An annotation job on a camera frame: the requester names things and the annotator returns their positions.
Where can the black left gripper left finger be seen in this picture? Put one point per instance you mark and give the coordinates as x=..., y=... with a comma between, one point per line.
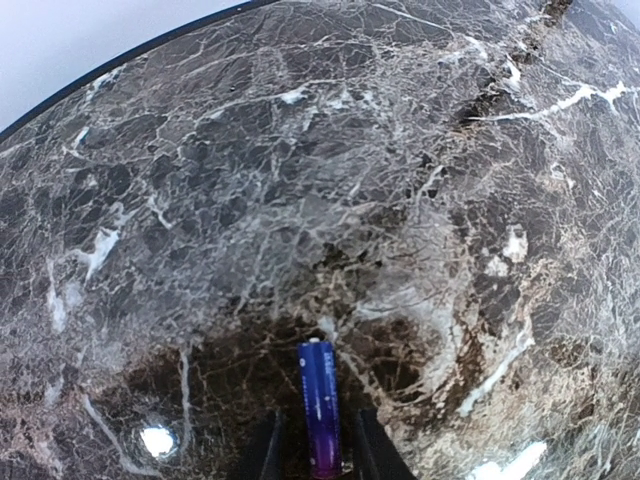
x=261, y=459

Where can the blue AAA battery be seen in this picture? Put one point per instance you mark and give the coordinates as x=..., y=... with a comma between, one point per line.
x=320, y=398

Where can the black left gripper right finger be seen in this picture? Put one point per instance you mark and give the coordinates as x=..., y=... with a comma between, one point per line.
x=375, y=456

